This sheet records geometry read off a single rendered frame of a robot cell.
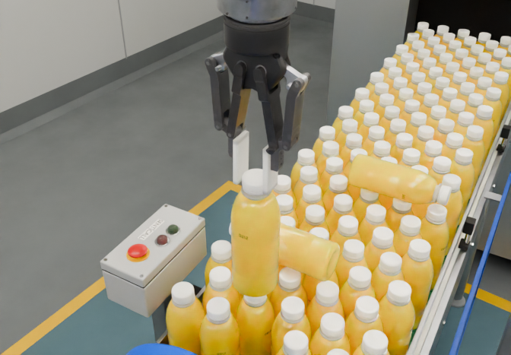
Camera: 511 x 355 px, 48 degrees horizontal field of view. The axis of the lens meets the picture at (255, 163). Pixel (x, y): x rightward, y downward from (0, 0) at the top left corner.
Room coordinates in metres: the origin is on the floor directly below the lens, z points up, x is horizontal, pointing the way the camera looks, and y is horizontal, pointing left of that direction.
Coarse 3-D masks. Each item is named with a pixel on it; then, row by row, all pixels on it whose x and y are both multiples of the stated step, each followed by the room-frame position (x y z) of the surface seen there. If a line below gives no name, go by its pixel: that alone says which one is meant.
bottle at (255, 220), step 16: (240, 192) 0.63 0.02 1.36; (272, 192) 0.63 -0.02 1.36; (240, 208) 0.61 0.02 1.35; (256, 208) 0.60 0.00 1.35; (272, 208) 0.61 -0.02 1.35; (240, 224) 0.60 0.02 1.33; (256, 224) 0.59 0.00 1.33; (272, 224) 0.60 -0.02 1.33; (240, 240) 0.60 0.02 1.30; (256, 240) 0.59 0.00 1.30; (272, 240) 0.60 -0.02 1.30; (240, 256) 0.60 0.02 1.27; (256, 256) 0.59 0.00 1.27; (272, 256) 0.60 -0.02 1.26; (240, 272) 0.60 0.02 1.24; (256, 272) 0.59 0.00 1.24; (272, 272) 0.60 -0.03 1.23; (240, 288) 0.60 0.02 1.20; (256, 288) 0.59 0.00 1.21; (272, 288) 0.61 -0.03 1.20
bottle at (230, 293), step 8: (208, 288) 0.73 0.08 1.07; (216, 288) 0.72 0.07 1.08; (224, 288) 0.72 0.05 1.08; (232, 288) 0.73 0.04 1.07; (208, 296) 0.71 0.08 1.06; (216, 296) 0.71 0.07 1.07; (224, 296) 0.71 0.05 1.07; (232, 296) 0.71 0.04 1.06; (232, 304) 0.71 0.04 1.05; (232, 312) 0.70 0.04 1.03
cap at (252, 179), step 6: (246, 174) 0.63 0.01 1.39; (252, 174) 0.63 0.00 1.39; (258, 174) 0.63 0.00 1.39; (246, 180) 0.61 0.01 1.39; (252, 180) 0.61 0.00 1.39; (258, 180) 0.61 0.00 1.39; (246, 186) 0.61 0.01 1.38; (252, 186) 0.60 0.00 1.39; (258, 186) 0.60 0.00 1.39; (246, 192) 0.61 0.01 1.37; (252, 192) 0.61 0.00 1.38; (258, 192) 0.60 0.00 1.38
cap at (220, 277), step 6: (216, 270) 0.74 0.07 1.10; (222, 270) 0.74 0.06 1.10; (228, 270) 0.74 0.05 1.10; (210, 276) 0.73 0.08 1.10; (216, 276) 0.73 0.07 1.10; (222, 276) 0.73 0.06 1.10; (228, 276) 0.72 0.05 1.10; (216, 282) 0.71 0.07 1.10; (222, 282) 0.71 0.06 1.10; (228, 282) 0.72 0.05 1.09
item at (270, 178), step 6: (264, 150) 0.60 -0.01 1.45; (264, 156) 0.60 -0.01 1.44; (270, 156) 0.60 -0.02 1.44; (264, 162) 0.60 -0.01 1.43; (270, 162) 0.60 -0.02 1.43; (264, 168) 0.60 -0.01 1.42; (270, 168) 0.60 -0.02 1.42; (264, 174) 0.60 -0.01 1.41; (270, 174) 0.60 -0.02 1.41; (276, 174) 0.62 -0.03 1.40; (264, 180) 0.60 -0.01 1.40; (270, 180) 0.60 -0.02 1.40; (276, 180) 0.62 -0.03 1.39; (264, 186) 0.60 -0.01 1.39; (270, 186) 0.60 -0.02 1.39; (264, 192) 0.60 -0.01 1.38
